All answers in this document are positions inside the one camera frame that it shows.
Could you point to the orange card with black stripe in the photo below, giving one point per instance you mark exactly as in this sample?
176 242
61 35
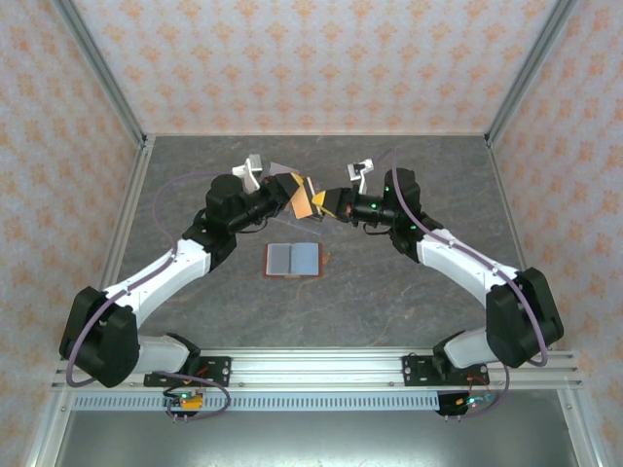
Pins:
303 204

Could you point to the white card with magnetic stripe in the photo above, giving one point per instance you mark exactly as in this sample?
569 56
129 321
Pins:
282 168

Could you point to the light blue card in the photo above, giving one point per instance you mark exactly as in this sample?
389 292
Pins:
306 258

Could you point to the brown leather card holder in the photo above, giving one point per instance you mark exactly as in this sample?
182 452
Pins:
294 275

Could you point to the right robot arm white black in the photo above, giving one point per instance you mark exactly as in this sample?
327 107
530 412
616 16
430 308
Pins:
457 258

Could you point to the clear acrylic card stand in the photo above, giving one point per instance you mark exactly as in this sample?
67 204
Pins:
304 227

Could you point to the grey card with dark stripe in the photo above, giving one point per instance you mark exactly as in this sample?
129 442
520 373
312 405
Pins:
279 259

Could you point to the small controller circuit board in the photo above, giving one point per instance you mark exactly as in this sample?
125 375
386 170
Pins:
467 403
184 401

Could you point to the grey metal panel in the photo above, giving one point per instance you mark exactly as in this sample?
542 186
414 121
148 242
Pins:
311 438

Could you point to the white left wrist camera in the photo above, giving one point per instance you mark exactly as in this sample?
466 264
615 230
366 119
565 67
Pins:
248 172

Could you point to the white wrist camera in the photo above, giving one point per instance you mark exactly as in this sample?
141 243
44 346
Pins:
248 172
361 172

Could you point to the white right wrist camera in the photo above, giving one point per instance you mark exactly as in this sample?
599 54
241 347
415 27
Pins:
361 172

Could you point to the aluminium side frame rail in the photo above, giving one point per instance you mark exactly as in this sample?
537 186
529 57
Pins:
136 194
512 219

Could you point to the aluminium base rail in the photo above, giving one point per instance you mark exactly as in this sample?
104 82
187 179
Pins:
316 370

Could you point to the aluminium upright frame post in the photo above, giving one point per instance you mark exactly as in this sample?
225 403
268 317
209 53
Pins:
528 73
103 73

